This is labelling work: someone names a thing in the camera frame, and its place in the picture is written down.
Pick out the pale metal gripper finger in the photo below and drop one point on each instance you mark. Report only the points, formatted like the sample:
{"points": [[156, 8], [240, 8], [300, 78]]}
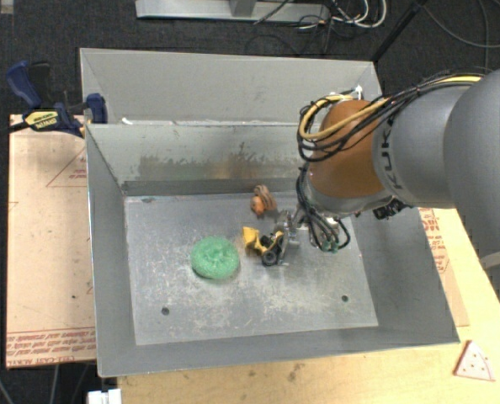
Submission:
{"points": [[289, 248], [282, 226]]}

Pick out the yellow and black toy vehicle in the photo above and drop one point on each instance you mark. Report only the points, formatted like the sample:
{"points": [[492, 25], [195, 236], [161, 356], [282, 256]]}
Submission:
{"points": [[254, 240]]}

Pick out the orange-brown toy animal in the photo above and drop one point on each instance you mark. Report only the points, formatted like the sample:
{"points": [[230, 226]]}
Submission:
{"points": [[262, 202]]}

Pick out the grey metal bin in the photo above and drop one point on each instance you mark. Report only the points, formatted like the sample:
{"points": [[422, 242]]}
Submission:
{"points": [[250, 305]]}

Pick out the green round scrubber sponge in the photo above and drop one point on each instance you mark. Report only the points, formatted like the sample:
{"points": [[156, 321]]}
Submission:
{"points": [[215, 257]]}

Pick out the pink triangular sanding pad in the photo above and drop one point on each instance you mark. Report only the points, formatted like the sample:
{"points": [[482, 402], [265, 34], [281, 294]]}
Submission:
{"points": [[474, 362]]}

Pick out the brown cardboard board, red print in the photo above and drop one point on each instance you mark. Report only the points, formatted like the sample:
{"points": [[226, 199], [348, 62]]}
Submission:
{"points": [[48, 242]]}

